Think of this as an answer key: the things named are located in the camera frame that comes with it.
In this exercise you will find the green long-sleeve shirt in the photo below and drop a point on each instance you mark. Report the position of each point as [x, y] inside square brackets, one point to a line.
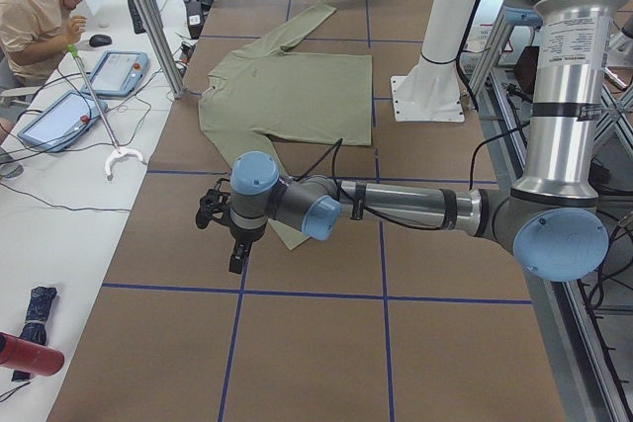
[266, 89]

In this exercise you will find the black keyboard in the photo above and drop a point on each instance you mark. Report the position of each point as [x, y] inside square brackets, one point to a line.
[137, 21]

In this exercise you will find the blue teach pendant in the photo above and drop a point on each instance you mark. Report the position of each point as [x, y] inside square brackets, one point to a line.
[62, 123]
[118, 73]

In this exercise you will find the red water bottle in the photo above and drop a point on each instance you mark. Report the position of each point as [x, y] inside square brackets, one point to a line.
[15, 354]

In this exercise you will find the aluminium frame post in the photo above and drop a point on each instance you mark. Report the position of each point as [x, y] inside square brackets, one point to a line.
[152, 22]

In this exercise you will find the black computer mouse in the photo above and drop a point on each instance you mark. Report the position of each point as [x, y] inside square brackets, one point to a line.
[100, 40]

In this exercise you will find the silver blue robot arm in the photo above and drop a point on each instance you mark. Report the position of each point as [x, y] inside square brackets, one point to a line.
[546, 220]

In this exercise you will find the upper blue teach pendant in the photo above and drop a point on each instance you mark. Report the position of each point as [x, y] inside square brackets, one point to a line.
[118, 73]

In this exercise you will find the folded dark blue umbrella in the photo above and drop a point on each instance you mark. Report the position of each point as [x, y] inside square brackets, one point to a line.
[37, 315]

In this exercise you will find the lower blue teach pendant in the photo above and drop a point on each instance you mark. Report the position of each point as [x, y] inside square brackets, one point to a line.
[62, 123]

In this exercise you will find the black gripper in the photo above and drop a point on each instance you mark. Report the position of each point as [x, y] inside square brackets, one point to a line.
[246, 237]

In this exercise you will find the white central robot pedestal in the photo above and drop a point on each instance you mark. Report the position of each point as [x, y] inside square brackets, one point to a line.
[431, 92]

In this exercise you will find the white reacher grabber stick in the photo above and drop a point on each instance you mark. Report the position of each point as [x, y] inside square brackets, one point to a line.
[119, 151]

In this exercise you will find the person in beige shirt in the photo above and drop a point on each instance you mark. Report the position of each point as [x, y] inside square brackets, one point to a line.
[35, 35]

